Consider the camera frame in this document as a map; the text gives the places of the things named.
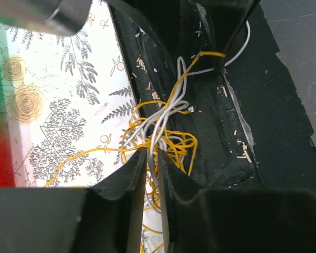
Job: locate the floral table mat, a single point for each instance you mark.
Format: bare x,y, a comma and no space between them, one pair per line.
70,104

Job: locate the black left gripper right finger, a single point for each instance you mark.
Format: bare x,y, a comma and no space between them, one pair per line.
199,219

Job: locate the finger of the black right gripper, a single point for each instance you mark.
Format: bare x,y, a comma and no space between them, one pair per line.
161,23
222,21

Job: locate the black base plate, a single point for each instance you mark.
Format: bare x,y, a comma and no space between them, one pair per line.
252,129

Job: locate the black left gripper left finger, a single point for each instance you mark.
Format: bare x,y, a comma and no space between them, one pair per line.
106,217

